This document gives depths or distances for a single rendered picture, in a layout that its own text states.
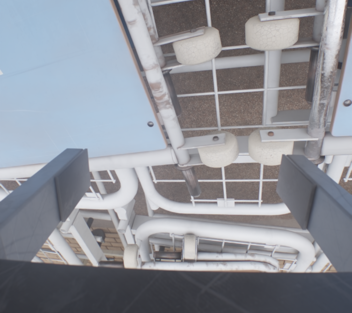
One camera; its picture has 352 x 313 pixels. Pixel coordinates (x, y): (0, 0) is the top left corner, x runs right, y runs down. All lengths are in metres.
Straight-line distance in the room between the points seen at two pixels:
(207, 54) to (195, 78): 0.64
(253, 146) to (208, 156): 0.06
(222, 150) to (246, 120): 0.70
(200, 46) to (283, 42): 0.09
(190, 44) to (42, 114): 0.26
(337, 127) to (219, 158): 0.16
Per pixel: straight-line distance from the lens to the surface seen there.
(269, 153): 0.36
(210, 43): 0.33
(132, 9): 0.32
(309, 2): 0.91
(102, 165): 0.46
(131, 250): 0.72
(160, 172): 1.33
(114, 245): 2.22
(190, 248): 0.71
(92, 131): 0.42
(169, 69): 0.36
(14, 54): 0.42
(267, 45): 0.32
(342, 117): 0.37
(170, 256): 0.79
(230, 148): 0.38
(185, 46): 0.33
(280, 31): 0.32
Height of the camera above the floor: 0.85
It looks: 48 degrees down
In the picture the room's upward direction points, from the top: 167 degrees counter-clockwise
